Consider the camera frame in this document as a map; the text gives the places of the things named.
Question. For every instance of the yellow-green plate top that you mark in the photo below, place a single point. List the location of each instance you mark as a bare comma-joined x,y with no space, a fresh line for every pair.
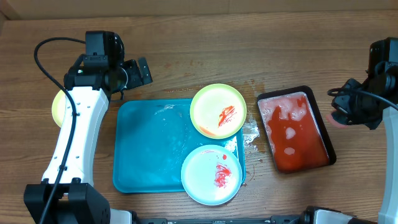
218,111

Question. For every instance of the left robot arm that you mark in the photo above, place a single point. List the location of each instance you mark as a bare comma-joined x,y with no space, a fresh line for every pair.
66,193

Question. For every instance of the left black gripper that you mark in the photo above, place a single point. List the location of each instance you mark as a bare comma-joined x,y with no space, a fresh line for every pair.
135,79

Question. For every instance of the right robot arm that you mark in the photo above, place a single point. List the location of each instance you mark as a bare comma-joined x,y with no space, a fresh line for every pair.
381,83

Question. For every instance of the pink and black sponge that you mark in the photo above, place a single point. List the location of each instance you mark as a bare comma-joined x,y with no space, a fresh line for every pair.
334,122

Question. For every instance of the light blue plate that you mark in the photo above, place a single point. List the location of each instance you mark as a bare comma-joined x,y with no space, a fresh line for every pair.
211,175

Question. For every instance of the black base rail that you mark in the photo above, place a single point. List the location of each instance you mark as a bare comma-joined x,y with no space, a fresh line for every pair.
311,215

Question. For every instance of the yellow plate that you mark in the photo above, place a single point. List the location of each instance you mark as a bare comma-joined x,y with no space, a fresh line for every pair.
58,108

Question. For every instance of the teal plastic tray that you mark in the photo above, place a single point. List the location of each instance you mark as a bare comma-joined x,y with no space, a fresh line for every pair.
153,138

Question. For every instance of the black tray with red liquid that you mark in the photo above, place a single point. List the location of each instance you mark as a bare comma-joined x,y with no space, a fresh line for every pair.
295,130

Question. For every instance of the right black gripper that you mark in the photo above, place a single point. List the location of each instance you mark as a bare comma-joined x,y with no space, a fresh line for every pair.
340,103

